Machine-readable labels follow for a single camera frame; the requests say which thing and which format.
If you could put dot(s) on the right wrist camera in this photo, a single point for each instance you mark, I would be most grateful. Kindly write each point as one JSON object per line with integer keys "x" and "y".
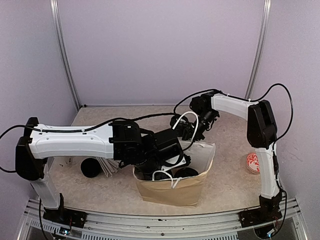
{"x": 180, "y": 126}

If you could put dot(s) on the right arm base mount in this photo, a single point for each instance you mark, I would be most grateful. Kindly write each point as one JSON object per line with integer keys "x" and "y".
{"x": 252, "y": 217}

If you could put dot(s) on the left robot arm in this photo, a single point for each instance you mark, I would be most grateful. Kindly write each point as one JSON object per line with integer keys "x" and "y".
{"x": 119, "y": 139}

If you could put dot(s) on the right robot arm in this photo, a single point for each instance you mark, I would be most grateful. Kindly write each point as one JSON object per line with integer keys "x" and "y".
{"x": 261, "y": 135}

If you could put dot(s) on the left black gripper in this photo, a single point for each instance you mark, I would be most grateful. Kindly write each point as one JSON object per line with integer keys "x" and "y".
{"x": 164, "y": 178}

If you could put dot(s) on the black cup lid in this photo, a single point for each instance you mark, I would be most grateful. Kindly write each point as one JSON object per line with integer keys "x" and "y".
{"x": 186, "y": 172}

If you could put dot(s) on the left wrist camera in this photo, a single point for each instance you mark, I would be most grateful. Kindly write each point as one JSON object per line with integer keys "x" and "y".
{"x": 179, "y": 161}

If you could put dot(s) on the bundle of white straws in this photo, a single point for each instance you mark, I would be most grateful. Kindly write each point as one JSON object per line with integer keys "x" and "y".
{"x": 109, "y": 166}

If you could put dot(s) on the stack of white paper cups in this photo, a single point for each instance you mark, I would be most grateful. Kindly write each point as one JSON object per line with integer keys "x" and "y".
{"x": 65, "y": 162}

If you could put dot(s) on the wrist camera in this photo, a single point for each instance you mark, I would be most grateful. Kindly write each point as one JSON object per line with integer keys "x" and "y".
{"x": 179, "y": 161}
{"x": 180, "y": 126}

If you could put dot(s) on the stack of black lids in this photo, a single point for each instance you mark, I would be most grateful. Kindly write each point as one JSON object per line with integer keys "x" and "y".
{"x": 90, "y": 167}

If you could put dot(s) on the brown paper bag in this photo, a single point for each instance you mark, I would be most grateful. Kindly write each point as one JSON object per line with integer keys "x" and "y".
{"x": 181, "y": 186}

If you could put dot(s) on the front aluminium frame rail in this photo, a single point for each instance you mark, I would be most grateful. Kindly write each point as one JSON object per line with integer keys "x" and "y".
{"x": 213, "y": 226}

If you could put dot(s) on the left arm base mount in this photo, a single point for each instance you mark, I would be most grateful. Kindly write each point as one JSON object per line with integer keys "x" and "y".
{"x": 66, "y": 216}

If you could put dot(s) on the right aluminium corner post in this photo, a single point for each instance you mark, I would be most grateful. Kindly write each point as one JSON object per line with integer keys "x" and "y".
{"x": 259, "y": 49}

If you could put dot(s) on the red patterned small plate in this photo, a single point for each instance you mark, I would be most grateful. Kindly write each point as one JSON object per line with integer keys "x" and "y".
{"x": 252, "y": 163}

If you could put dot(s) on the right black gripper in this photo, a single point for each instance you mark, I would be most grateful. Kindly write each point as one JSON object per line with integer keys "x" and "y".
{"x": 198, "y": 135}

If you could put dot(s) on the left aluminium corner post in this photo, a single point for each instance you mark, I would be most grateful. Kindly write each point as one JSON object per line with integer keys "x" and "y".
{"x": 63, "y": 53}

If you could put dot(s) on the aluminium corner post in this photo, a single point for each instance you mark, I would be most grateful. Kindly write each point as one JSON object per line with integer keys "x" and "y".
{"x": 63, "y": 53}
{"x": 259, "y": 49}

